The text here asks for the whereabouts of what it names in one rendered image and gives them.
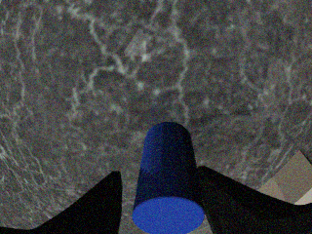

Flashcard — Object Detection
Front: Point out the dark blue cylinder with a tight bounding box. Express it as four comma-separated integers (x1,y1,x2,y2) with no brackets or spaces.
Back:
133,122,206,234

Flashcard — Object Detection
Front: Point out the beige square block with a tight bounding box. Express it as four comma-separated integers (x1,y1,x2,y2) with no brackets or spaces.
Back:
256,149,312,206

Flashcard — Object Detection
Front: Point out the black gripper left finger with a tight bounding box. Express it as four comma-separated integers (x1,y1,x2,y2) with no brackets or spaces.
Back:
0,171,122,234

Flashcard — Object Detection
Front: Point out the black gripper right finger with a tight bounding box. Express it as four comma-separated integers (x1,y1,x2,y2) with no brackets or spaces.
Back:
198,167,312,234

